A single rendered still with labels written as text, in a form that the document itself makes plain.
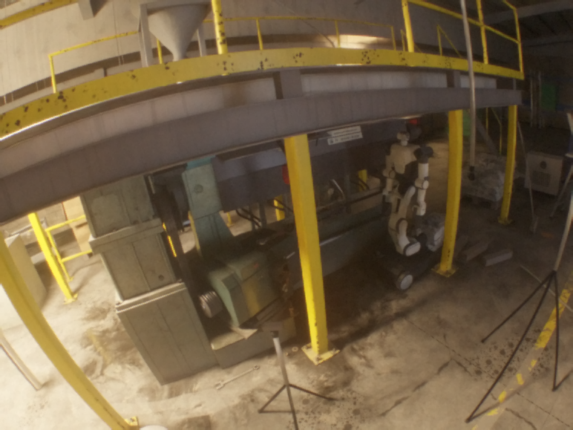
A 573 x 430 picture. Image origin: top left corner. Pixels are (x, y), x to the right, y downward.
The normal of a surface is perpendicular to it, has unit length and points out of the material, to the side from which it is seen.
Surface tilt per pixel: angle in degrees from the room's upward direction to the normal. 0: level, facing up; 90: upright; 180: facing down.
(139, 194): 80
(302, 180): 90
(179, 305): 90
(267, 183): 90
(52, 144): 90
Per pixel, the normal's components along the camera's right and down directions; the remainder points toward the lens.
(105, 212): 0.45, 0.12
